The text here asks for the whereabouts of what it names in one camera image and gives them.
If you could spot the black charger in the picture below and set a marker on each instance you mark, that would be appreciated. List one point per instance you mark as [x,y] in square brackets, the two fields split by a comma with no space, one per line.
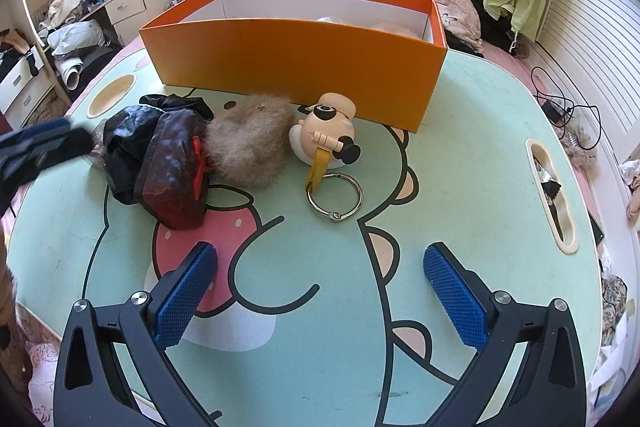
[554,112]

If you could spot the white drawer cabinet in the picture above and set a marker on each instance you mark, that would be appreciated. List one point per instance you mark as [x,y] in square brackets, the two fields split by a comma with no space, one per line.
[130,9]

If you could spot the black cloth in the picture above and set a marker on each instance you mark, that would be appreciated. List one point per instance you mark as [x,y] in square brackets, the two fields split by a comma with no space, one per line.
[125,142]

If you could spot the pile of white bags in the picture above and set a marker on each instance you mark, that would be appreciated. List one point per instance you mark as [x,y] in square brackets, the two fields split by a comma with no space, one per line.
[75,32]

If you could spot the tan fur pompom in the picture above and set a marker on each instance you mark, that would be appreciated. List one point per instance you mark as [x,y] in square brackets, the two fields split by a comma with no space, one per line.
[250,137]

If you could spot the cartoon printed desktop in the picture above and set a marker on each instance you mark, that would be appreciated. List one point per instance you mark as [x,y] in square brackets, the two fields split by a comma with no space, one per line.
[450,207]

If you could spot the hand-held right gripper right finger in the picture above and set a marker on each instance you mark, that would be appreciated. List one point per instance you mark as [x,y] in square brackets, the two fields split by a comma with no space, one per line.
[455,297]

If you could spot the pink floral pillow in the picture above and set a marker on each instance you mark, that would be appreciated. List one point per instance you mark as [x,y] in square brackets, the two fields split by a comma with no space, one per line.
[460,17]

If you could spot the dark maroon box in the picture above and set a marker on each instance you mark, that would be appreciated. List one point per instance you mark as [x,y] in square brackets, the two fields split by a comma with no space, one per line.
[170,167]

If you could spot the large orange cardboard box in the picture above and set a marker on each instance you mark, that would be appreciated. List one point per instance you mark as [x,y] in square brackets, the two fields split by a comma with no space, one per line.
[300,57]

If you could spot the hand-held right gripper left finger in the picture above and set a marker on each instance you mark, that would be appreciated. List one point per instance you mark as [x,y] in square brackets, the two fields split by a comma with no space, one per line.
[185,297]

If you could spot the white low drawer unit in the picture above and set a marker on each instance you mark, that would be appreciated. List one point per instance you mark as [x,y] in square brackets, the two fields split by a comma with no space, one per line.
[20,87]

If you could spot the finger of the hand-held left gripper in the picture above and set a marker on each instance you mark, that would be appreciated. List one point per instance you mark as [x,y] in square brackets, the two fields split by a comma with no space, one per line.
[45,129]
[50,154]

